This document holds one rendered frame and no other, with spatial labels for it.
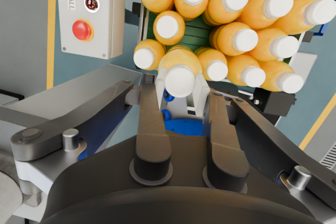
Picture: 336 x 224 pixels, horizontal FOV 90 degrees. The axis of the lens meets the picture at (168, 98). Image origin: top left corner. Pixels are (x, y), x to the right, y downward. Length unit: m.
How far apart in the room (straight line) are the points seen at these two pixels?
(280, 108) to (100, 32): 0.49
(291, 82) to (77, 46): 0.44
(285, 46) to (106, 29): 0.34
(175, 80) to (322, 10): 0.29
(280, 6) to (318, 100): 1.64
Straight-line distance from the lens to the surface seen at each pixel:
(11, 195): 0.65
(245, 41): 0.36
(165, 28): 0.34
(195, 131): 0.50
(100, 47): 0.39
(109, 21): 0.38
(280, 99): 0.55
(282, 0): 0.38
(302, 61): 0.72
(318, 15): 0.41
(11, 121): 0.66
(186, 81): 0.21
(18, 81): 2.14
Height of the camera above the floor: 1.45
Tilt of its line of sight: 69 degrees down
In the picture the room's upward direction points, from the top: 169 degrees counter-clockwise
